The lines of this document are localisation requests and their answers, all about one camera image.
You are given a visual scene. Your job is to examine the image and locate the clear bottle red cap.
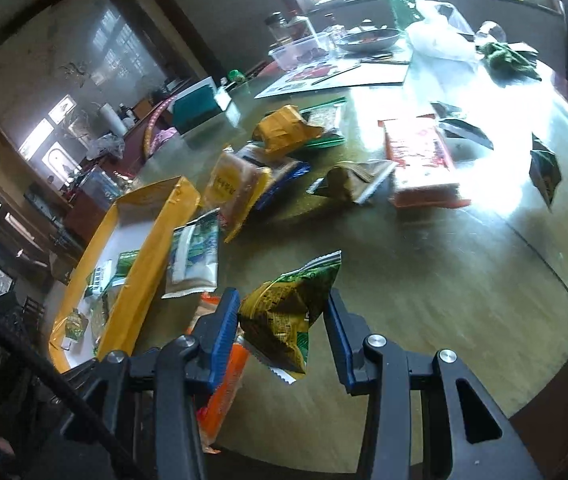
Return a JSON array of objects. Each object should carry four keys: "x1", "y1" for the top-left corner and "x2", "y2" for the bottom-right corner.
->
[{"x1": 286, "y1": 10, "x2": 315, "y2": 38}]

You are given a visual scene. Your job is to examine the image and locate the small dark green packet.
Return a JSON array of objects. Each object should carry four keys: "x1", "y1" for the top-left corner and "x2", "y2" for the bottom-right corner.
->
[{"x1": 529, "y1": 132, "x2": 563, "y2": 211}]

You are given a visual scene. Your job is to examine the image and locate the blue snack packet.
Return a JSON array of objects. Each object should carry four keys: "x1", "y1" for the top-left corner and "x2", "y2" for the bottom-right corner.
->
[{"x1": 251, "y1": 157, "x2": 312, "y2": 212}]

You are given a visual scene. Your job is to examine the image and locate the clear plastic jug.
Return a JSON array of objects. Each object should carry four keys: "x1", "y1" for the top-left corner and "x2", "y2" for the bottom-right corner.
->
[{"x1": 81, "y1": 167, "x2": 130, "y2": 201}]

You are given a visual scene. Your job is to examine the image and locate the black silver packet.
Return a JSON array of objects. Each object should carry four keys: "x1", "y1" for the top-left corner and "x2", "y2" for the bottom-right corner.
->
[
  {"x1": 439, "y1": 119, "x2": 495, "y2": 151},
  {"x1": 430, "y1": 101, "x2": 465, "y2": 120}
]

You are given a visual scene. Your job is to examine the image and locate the pile of assorted packets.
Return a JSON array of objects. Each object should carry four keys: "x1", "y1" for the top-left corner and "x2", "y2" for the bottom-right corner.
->
[{"x1": 64, "y1": 250, "x2": 140, "y2": 346}]

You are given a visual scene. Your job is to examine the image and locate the green yellow snack packet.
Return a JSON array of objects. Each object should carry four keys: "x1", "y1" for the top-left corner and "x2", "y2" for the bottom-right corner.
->
[{"x1": 238, "y1": 251, "x2": 342, "y2": 386}]

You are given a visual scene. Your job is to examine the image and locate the metal bowl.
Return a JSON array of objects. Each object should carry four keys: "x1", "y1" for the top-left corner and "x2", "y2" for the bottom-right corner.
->
[{"x1": 336, "y1": 27, "x2": 404, "y2": 53}]

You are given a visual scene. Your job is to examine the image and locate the teal white box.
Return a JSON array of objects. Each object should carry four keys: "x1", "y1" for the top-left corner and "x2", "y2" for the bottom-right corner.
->
[{"x1": 171, "y1": 76, "x2": 232, "y2": 131}]

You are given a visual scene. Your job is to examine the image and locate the orange snack packet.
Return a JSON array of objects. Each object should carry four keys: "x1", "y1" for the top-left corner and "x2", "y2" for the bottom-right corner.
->
[{"x1": 191, "y1": 294, "x2": 250, "y2": 453}]

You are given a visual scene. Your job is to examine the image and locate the red printed poster sheet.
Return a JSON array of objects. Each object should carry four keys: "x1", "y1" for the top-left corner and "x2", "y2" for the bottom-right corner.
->
[{"x1": 254, "y1": 57, "x2": 411, "y2": 100}]

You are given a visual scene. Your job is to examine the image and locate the clear plastic container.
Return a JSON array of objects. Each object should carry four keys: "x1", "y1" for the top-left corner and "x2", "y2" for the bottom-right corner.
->
[{"x1": 269, "y1": 32, "x2": 335, "y2": 71}]

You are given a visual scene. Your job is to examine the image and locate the green cracker packet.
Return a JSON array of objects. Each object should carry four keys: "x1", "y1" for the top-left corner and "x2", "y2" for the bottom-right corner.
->
[{"x1": 299, "y1": 97, "x2": 347, "y2": 138}]

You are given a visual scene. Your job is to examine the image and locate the white paper roll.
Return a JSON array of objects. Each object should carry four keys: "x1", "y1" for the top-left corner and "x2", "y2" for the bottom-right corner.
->
[{"x1": 100, "y1": 102, "x2": 129, "y2": 137}]

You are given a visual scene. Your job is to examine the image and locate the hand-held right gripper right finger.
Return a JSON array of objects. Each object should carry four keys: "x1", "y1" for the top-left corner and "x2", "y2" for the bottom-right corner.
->
[{"x1": 323, "y1": 289, "x2": 545, "y2": 480}]

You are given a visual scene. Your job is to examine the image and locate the glass jar dark lid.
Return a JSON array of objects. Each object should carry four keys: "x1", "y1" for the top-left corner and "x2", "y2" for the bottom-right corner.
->
[{"x1": 264, "y1": 11, "x2": 290, "y2": 43}]

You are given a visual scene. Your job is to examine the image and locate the white green pouch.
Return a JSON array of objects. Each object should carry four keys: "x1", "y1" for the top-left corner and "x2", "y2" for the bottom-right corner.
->
[{"x1": 161, "y1": 208, "x2": 221, "y2": 300}]

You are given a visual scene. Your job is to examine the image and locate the drinking glass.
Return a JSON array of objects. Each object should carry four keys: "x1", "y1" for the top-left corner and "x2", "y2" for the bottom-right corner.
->
[{"x1": 475, "y1": 20, "x2": 507, "y2": 48}]

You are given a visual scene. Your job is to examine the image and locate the dark red sideboard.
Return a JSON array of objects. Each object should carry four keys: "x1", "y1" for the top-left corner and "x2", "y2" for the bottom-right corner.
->
[{"x1": 64, "y1": 105, "x2": 175, "y2": 241}]

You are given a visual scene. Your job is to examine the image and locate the grey plastic bag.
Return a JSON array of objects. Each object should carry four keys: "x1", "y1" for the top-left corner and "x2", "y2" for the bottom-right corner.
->
[{"x1": 86, "y1": 132, "x2": 126, "y2": 161}]

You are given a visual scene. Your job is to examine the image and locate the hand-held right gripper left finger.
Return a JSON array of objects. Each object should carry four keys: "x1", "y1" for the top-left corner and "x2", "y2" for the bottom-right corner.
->
[{"x1": 61, "y1": 287, "x2": 242, "y2": 480}]

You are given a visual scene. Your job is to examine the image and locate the brown snack packet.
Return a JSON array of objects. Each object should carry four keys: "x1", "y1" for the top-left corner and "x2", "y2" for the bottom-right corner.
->
[{"x1": 308, "y1": 160, "x2": 397, "y2": 205}]

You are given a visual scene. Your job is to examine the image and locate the black braided cable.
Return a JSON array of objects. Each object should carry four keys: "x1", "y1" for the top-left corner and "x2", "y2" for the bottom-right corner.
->
[{"x1": 0, "y1": 292, "x2": 150, "y2": 480}]

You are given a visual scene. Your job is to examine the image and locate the crumpled yellow packet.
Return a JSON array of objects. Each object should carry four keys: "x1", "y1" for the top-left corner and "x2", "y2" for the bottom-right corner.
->
[{"x1": 251, "y1": 105, "x2": 325, "y2": 158}]

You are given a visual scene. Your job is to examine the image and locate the pink yellow hula hoop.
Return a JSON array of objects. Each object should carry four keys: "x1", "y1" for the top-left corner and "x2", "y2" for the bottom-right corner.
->
[{"x1": 143, "y1": 94, "x2": 185, "y2": 158}]

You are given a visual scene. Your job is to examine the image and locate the white plastic bag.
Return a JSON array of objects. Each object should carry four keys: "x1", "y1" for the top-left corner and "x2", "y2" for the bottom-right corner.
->
[{"x1": 406, "y1": 0, "x2": 480, "y2": 61}]

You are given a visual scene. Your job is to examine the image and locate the green plastic bottle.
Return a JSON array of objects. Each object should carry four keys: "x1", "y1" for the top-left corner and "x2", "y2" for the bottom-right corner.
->
[{"x1": 381, "y1": 0, "x2": 417, "y2": 31}]

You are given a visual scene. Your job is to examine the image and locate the thin stick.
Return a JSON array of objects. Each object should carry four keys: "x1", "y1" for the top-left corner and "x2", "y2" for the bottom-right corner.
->
[{"x1": 311, "y1": 64, "x2": 362, "y2": 85}]

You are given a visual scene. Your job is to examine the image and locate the yellow cardboard box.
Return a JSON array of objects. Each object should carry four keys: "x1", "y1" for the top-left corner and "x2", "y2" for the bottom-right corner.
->
[{"x1": 48, "y1": 176, "x2": 201, "y2": 373}]

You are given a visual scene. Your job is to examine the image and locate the flat green packet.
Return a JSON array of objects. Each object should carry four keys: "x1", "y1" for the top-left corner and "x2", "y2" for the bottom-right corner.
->
[{"x1": 303, "y1": 134, "x2": 346, "y2": 151}]

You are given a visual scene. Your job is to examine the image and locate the yellow bread packet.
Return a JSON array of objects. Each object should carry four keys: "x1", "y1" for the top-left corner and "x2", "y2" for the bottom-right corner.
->
[{"x1": 201, "y1": 146, "x2": 272, "y2": 243}]

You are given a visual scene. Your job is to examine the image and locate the large red orange packet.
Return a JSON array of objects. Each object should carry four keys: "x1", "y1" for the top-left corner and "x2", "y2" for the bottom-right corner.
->
[{"x1": 378, "y1": 116, "x2": 472, "y2": 209}]

